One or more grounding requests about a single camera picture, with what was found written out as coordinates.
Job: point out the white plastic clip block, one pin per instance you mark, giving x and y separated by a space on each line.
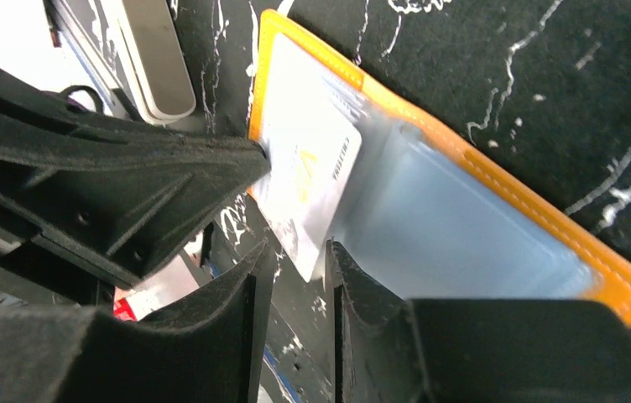
152 60

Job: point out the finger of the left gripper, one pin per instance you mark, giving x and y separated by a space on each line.
30 105
91 194

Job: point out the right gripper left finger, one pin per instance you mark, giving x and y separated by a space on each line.
205 347

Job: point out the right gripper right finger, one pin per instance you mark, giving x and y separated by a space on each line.
387 349

